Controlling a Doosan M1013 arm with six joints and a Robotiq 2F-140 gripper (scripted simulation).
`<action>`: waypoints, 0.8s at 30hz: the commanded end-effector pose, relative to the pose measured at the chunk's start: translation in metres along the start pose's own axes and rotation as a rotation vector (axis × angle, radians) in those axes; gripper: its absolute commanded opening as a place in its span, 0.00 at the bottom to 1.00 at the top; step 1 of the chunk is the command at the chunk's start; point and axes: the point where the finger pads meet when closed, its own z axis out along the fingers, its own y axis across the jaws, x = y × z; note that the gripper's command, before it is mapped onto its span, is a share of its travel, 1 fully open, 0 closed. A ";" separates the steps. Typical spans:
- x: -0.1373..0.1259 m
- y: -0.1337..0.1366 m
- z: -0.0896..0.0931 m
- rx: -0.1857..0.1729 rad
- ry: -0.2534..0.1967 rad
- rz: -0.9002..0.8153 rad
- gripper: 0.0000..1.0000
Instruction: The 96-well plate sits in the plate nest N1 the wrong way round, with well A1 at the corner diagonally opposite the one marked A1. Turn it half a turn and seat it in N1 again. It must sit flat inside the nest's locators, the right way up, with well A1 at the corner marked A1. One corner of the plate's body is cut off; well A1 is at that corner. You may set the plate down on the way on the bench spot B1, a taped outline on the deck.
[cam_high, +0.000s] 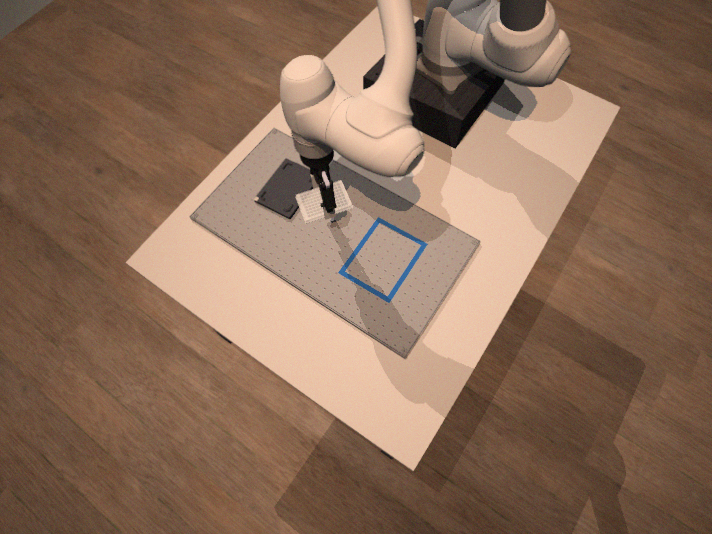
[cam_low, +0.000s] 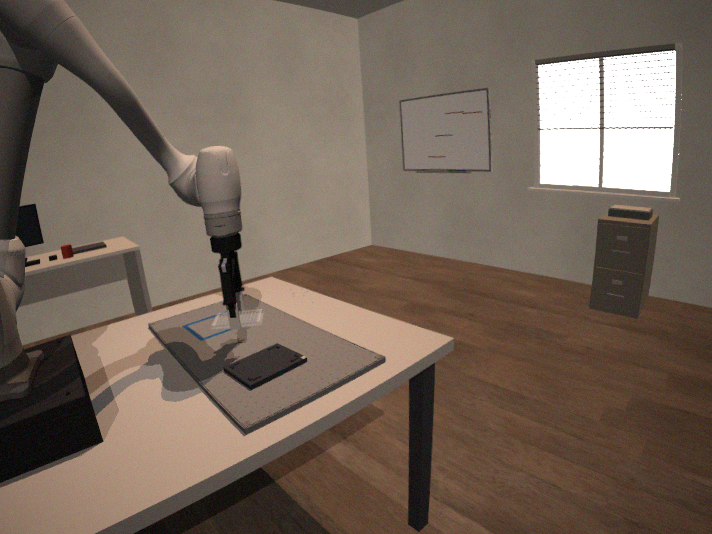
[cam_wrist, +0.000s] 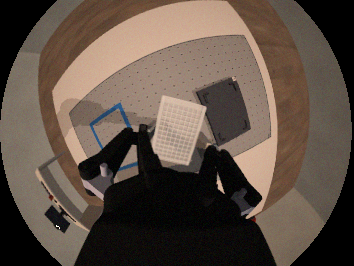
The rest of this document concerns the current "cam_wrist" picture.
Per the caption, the white well plate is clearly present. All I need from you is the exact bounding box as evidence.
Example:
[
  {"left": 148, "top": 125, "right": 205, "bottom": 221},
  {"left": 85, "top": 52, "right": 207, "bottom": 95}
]
[{"left": 152, "top": 95, "right": 206, "bottom": 165}]

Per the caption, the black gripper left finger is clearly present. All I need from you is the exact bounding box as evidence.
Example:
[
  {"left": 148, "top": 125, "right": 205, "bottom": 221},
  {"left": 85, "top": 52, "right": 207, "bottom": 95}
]
[{"left": 78, "top": 120, "right": 172, "bottom": 202}]

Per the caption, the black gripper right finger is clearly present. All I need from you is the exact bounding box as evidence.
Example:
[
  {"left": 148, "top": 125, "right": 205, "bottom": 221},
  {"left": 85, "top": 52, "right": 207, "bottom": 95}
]
[{"left": 193, "top": 131, "right": 262, "bottom": 218}]

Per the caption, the blue rectangular tape outline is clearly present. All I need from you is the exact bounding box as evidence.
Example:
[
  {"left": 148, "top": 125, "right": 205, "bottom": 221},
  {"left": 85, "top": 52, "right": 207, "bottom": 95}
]
[{"left": 89, "top": 102, "right": 137, "bottom": 171}]

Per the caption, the grey flat rectangular plate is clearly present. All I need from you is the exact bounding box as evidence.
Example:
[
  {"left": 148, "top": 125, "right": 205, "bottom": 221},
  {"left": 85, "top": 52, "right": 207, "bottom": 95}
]
[{"left": 69, "top": 35, "right": 271, "bottom": 158}]

